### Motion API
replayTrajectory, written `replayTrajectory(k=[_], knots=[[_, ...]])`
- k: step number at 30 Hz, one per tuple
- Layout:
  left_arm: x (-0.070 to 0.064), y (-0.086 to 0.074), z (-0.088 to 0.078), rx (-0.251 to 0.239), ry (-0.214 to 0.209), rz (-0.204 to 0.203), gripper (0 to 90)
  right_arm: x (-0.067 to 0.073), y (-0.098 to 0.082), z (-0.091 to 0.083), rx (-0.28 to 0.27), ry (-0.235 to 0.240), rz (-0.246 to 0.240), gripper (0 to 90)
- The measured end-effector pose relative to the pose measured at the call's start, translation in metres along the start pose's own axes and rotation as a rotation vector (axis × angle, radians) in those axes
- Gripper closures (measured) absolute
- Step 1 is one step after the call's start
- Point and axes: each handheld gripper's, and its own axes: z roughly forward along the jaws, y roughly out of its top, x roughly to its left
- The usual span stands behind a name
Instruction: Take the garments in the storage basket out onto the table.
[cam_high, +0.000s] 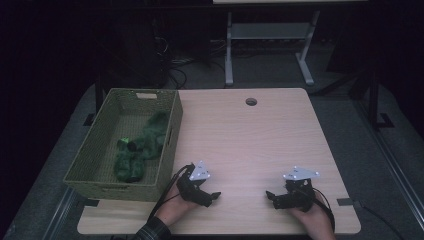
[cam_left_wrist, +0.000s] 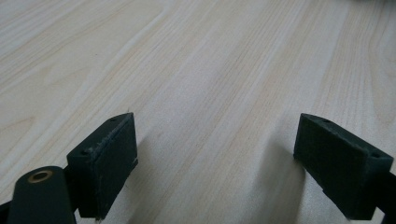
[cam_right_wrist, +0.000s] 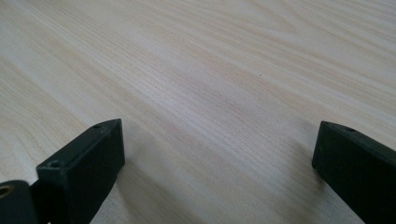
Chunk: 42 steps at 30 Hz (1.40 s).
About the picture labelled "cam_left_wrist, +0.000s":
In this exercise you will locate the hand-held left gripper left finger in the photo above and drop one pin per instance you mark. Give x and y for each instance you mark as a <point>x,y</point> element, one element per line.
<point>102,168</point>

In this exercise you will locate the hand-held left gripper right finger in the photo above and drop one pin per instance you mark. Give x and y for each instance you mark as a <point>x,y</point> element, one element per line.
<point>339,161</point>

